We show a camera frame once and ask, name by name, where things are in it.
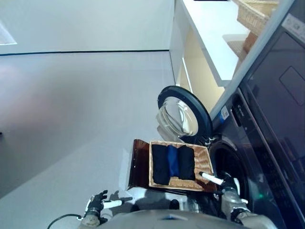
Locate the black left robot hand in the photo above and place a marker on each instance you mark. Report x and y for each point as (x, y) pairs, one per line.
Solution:
(96, 202)

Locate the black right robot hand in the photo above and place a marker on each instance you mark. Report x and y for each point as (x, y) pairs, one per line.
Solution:
(230, 182)

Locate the black cloth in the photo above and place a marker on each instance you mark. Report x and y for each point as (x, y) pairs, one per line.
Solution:
(187, 163)
(160, 164)

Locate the blue cloth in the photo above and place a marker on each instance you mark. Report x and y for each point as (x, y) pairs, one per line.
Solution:
(174, 161)

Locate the dark grey washing machine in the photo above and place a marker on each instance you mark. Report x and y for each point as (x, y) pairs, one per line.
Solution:
(257, 155)

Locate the round washing machine door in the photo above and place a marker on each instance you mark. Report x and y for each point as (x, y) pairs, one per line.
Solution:
(186, 112)

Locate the rectangular wicker laundry basket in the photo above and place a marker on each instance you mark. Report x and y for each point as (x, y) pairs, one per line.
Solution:
(202, 159)

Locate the glossy brown stool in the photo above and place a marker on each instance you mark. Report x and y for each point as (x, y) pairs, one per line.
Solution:
(139, 164)

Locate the blue and white sticker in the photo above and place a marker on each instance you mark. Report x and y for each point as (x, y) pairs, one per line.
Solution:
(224, 114)

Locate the grey robot torso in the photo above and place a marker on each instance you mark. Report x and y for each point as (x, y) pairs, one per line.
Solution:
(166, 221)

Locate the dark grey dryer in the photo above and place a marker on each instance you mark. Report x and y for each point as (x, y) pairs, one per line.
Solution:
(278, 83)

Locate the white counter cabinet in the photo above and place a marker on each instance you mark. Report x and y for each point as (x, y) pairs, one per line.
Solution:
(209, 40)

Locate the white strip sticker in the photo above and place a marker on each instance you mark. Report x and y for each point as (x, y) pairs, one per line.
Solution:
(294, 26)

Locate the wicker basket with sloped sides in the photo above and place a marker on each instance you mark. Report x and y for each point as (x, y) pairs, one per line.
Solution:
(252, 12)

